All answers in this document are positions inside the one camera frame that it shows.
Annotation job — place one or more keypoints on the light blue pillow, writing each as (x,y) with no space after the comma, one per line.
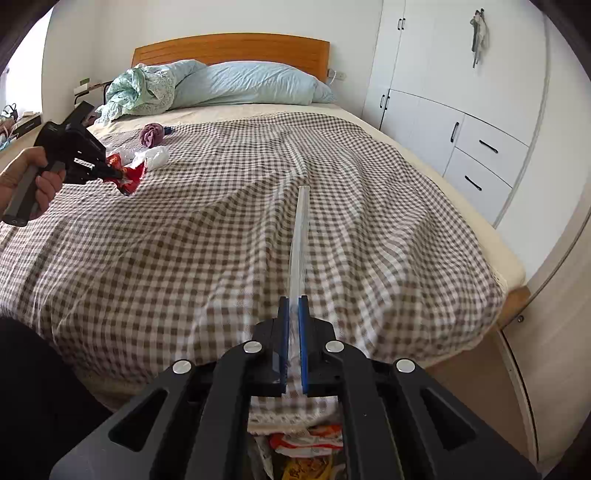
(258,85)

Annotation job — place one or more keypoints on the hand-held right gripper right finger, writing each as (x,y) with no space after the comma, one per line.
(303,341)

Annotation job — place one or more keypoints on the purple cloth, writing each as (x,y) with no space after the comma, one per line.
(152,134)

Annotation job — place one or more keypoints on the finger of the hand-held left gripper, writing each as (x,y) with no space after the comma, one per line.
(94,164)
(101,176)

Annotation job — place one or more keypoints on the red snack packet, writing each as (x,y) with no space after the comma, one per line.
(131,180)

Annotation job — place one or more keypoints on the mattress with beige sheet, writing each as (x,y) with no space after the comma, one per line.
(231,110)

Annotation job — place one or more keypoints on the black metal frame stand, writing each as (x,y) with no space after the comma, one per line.
(85,91)

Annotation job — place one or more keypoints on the wooden bed with checkered cover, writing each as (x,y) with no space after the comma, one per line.
(184,254)

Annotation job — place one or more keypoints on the white wardrobe drawer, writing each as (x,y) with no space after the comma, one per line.
(494,198)
(508,161)

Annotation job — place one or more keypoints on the grey hanging cloth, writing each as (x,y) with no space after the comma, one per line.
(480,37)

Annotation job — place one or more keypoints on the person's dark clothing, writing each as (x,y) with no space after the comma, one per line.
(37,415)

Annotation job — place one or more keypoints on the small blue object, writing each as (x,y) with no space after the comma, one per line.
(169,130)

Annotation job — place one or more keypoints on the person's left hand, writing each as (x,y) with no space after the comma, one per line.
(9,184)

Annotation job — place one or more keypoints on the yellow snack bag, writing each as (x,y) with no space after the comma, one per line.
(300,470)

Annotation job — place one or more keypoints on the light green quilt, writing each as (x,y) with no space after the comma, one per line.
(134,90)

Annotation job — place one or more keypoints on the red white snack bag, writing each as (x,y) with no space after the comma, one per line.
(304,441)

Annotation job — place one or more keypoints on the black flat box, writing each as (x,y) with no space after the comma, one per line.
(30,125)

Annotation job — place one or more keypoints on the white wardrobe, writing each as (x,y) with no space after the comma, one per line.
(438,55)

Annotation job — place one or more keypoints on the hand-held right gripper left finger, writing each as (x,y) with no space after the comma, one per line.
(285,341)

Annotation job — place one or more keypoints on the white wall socket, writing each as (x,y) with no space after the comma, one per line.
(337,74)

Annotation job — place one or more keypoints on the white plastic bag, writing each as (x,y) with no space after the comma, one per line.
(157,157)
(131,154)

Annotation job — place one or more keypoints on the clear plastic sleeve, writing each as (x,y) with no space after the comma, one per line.
(301,230)

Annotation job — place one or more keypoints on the grey waste bin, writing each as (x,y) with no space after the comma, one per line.
(261,457)

